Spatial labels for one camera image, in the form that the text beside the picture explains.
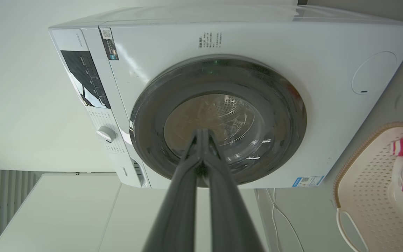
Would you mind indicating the glossy black washer control display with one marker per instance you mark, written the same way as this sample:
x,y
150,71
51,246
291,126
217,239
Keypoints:
x,y
86,78

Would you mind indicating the stainless steel perforated drum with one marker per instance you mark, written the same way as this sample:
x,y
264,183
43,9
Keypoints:
x,y
238,117

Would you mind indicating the black QR code sticker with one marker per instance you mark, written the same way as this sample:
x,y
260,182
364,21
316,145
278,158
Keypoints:
x,y
110,43

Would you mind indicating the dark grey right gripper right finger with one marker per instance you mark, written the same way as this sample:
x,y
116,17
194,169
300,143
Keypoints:
x,y
227,210

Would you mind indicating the white front-load washing machine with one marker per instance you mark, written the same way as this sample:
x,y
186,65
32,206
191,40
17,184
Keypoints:
x,y
327,112

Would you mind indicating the beige perforated plastic laundry basket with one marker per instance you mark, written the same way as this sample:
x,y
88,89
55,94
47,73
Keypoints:
x,y
366,196

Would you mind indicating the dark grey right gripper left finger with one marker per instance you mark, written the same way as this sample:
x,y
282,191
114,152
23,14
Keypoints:
x,y
182,196

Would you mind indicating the washer door glass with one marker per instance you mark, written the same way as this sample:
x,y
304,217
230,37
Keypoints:
x,y
278,105

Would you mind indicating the blue energy label sticker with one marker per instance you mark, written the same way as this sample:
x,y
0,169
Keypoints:
x,y
308,181

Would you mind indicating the white round control knob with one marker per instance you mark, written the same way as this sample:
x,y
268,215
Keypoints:
x,y
106,134

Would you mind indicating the white cabinet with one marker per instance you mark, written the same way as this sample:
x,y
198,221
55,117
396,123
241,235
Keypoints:
x,y
75,217

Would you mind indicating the round white filter cover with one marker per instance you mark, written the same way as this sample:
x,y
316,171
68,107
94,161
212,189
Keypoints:
x,y
373,72

